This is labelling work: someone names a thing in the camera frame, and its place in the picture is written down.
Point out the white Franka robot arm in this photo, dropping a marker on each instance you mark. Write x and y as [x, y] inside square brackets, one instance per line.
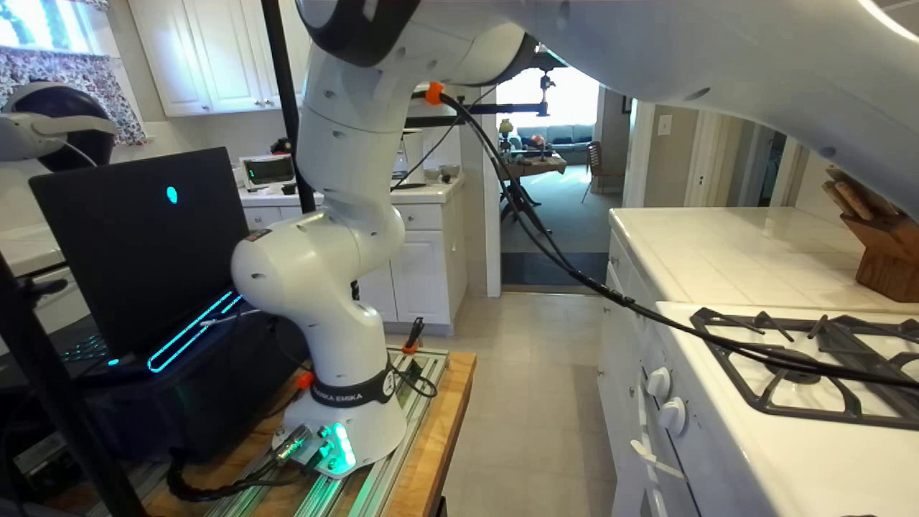
[325, 267]

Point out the white stove knob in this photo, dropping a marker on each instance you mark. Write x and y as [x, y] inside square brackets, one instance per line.
[660, 383]
[674, 414]

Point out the white gas stove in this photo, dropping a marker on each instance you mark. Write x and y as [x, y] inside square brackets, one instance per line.
[813, 468]

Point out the blue sofa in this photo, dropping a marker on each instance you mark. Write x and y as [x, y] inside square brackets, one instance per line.
[571, 144]

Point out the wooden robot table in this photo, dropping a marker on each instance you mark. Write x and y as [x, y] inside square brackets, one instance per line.
[440, 432]

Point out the orange clamp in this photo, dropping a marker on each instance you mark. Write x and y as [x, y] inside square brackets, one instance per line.
[307, 379]

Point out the small countertop oven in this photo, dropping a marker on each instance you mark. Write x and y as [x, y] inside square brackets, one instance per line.
[265, 174]

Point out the black laptop with cyan light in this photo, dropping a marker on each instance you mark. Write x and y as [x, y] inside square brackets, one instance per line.
[134, 247]

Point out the white upper cabinets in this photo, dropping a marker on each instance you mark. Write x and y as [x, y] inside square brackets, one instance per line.
[202, 59]

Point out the round black burner cap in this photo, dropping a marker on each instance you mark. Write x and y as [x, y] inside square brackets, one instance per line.
[795, 375]

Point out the black cast iron burner grate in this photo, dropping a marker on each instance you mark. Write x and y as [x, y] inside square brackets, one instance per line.
[852, 336]

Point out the floral patterned curtain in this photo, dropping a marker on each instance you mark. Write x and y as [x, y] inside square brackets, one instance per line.
[88, 73]

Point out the wooden knife block with knives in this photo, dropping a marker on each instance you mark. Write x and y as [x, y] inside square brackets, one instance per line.
[891, 260]

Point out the black and white headset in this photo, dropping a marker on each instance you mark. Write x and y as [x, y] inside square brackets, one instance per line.
[58, 102]

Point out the paned window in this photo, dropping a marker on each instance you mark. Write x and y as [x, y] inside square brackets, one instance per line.
[48, 23]

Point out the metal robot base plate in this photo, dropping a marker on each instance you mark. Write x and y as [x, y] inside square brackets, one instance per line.
[384, 484]

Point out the black camera stand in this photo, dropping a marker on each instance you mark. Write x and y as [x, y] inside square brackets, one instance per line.
[284, 95]
[48, 383]

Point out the white light switch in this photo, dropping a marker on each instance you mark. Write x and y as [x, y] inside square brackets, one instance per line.
[666, 125]

